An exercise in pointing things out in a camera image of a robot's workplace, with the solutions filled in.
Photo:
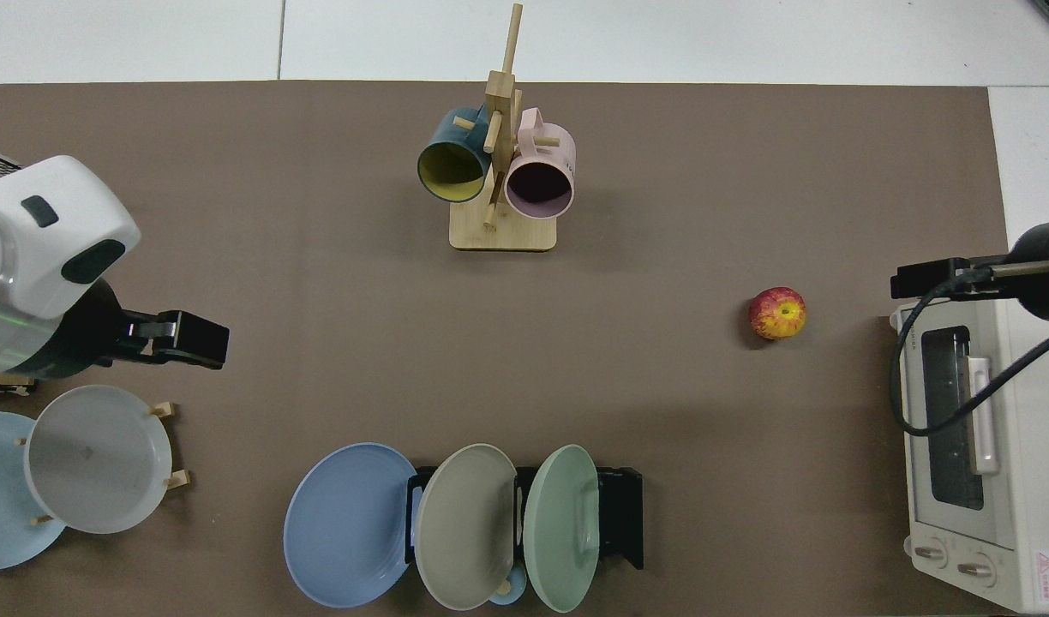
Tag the red yellow apple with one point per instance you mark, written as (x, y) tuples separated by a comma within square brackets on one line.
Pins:
[(777, 314)]

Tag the small wooden plate stand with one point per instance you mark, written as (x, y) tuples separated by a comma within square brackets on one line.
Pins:
[(165, 410)]

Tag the white grey plate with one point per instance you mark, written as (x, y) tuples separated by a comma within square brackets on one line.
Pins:
[(96, 458)]

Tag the light blue plate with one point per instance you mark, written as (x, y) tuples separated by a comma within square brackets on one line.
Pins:
[(2, 497)]

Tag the grey beige plate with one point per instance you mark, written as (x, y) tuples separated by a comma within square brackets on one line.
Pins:
[(464, 523)]

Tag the black dish rack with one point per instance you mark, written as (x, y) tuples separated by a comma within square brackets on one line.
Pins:
[(620, 514)]

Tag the pale green plate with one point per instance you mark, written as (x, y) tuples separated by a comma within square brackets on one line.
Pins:
[(559, 531)]

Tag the brown table cloth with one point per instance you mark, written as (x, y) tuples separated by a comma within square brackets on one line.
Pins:
[(319, 300)]

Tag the pale toaster oven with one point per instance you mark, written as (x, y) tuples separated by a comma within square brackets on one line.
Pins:
[(1026, 480)]

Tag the teal mug yellow inside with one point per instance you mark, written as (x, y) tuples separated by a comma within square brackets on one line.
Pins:
[(443, 137)]

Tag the wooden cup stand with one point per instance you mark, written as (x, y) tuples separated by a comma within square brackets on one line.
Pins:
[(507, 233)]

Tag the pink mug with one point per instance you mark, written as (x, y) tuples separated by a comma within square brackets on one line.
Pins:
[(554, 147)]

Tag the small blue round thing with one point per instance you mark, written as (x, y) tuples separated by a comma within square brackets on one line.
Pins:
[(512, 594)]

